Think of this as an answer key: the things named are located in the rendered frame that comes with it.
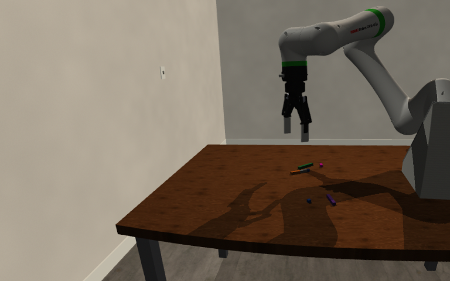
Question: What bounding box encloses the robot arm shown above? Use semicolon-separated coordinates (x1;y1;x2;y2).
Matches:
278;6;450;135

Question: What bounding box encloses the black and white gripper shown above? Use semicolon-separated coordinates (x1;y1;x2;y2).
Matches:
282;82;312;142

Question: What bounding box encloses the purple rod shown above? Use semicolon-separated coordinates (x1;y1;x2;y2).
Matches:
326;194;336;205

